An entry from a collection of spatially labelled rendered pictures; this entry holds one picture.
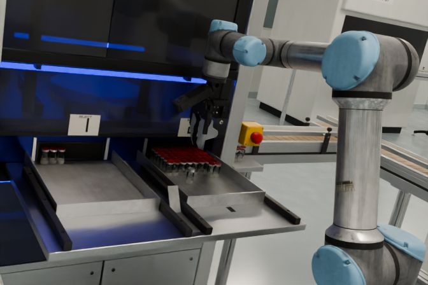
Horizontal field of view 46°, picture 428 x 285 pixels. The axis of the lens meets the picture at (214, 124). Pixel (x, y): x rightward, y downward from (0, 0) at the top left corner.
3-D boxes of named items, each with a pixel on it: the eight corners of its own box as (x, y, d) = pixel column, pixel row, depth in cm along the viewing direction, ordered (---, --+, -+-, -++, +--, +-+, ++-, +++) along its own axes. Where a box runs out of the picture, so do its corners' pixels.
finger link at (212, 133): (218, 151, 146) (222, 119, 144) (200, 151, 143) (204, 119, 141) (212, 148, 149) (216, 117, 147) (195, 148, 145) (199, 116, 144)
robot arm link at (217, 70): (213, 62, 136) (198, 56, 143) (209, 79, 137) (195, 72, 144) (235, 65, 140) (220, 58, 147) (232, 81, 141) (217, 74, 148)
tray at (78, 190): (23, 161, 142) (25, 150, 141) (111, 160, 156) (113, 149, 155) (55, 218, 114) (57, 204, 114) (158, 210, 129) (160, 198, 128)
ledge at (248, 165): (212, 157, 183) (213, 152, 183) (241, 156, 190) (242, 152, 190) (233, 172, 172) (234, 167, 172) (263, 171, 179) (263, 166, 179)
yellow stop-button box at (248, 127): (232, 139, 176) (235, 119, 174) (248, 139, 180) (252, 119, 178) (244, 146, 170) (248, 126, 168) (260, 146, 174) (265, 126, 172)
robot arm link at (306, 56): (446, 43, 106) (285, 34, 145) (416, 37, 100) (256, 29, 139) (436, 97, 108) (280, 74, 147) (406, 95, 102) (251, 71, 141)
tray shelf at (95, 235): (4, 168, 139) (5, 162, 139) (216, 163, 177) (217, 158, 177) (47, 261, 101) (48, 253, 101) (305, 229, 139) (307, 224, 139)
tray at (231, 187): (135, 159, 160) (137, 149, 159) (205, 159, 174) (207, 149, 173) (185, 208, 133) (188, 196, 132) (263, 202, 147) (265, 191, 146)
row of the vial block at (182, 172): (163, 173, 153) (165, 159, 152) (213, 172, 163) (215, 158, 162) (165, 176, 151) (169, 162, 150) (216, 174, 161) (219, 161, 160)
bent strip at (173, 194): (163, 206, 132) (167, 185, 130) (173, 205, 133) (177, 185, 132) (189, 232, 120) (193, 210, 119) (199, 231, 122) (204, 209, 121)
